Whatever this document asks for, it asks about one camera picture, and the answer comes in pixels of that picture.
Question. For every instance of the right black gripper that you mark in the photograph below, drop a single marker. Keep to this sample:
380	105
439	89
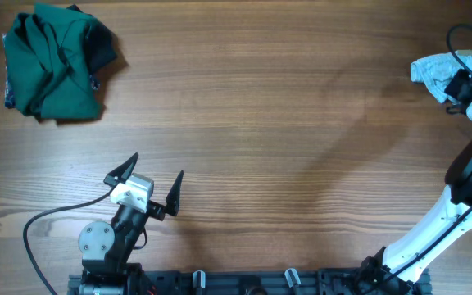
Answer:
455	88

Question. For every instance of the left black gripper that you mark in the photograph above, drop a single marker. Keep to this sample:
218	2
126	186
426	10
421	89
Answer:
156	210

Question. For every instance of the light blue striped baby pants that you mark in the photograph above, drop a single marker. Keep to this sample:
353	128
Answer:
436	72

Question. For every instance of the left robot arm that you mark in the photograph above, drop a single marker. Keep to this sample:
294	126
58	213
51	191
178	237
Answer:
106	246

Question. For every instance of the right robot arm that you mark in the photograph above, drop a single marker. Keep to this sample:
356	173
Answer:
400	268

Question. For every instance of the white olive tan folded garment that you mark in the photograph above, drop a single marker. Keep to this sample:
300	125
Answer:
464	53

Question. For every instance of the green cloth bag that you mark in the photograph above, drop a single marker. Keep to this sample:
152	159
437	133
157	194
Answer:
46	64

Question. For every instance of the blue patterned cloth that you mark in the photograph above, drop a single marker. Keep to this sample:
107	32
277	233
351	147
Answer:
9	97

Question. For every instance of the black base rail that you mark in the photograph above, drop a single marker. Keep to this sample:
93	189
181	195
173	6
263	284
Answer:
320	282

